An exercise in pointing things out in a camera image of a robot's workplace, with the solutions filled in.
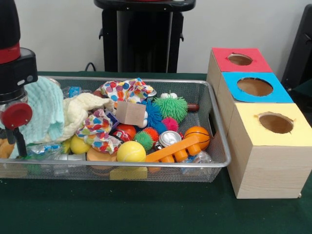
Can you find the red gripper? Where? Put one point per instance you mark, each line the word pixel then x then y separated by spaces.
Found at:
pixel 15 115

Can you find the orange plush toy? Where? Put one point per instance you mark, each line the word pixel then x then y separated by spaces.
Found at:
pixel 5 148

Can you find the mint green cloth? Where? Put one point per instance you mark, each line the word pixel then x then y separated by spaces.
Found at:
pixel 46 109

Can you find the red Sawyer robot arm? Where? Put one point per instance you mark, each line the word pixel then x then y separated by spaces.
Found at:
pixel 12 70

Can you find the silver mesh bin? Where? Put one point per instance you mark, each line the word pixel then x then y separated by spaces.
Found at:
pixel 212 109

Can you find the wooden three-hole box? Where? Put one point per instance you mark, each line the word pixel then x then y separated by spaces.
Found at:
pixel 268 170

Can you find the cream white cloth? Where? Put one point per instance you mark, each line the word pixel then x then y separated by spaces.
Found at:
pixel 75 109

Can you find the yellow ball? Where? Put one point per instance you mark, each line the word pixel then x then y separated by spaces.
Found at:
pixel 131 151

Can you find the polka dot cloth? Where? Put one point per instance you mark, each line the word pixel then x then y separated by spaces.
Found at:
pixel 122 90

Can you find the beige cardboard block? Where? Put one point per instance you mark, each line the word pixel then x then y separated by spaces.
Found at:
pixel 130 113

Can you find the pink spiky ball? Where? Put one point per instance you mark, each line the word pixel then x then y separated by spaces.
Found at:
pixel 170 123

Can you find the green spiky ball toy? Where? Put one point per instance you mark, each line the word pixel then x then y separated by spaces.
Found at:
pixel 170 107

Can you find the orange toy block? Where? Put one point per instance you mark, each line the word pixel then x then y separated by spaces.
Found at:
pixel 175 150

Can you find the orange toy basketball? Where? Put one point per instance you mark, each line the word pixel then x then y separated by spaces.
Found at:
pixel 198 135

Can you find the dark green side tablecloth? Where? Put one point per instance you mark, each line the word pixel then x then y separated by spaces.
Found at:
pixel 304 89

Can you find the black upright panel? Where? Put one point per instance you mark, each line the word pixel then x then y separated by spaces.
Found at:
pixel 299 48

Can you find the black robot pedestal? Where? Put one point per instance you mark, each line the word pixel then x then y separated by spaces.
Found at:
pixel 136 44

